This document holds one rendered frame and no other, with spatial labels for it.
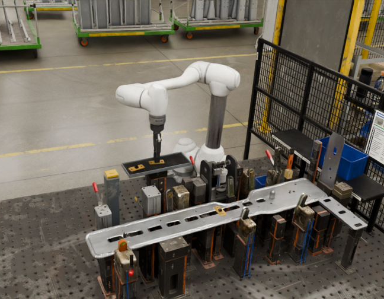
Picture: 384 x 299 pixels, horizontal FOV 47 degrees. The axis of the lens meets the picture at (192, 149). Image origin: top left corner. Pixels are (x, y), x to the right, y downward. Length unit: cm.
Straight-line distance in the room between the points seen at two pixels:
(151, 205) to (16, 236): 87
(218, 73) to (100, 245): 122
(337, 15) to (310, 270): 259
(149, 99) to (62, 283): 103
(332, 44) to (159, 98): 256
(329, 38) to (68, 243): 307
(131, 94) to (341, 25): 257
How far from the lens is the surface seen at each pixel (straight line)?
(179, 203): 237
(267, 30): 922
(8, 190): 451
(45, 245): 267
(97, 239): 219
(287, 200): 254
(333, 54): 447
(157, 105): 225
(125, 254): 201
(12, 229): 283
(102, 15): 899
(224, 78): 266
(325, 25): 456
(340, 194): 266
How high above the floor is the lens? 240
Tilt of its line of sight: 28 degrees down
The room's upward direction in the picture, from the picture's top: 3 degrees clockwise
